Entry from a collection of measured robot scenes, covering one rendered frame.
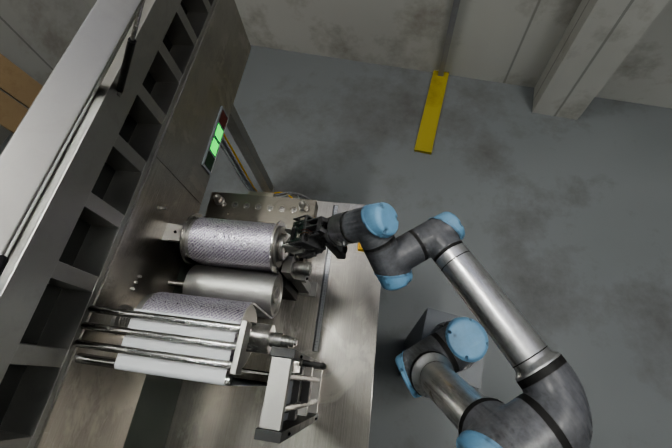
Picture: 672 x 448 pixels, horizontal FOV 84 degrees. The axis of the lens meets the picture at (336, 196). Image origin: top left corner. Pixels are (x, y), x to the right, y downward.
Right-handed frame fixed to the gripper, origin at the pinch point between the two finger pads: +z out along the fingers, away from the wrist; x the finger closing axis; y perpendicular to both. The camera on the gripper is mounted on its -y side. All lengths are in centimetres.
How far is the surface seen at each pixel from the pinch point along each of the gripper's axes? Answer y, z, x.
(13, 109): 83, 217, -98
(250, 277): 3.7, 11.2, 9.0
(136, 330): 29.8, 6.7, 27.6
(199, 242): 18.5, 16.5, 2.9
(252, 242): 9.3, 4.8, 1.6
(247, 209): -2.4, 34.6, -19.9
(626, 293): -201, -42, -33
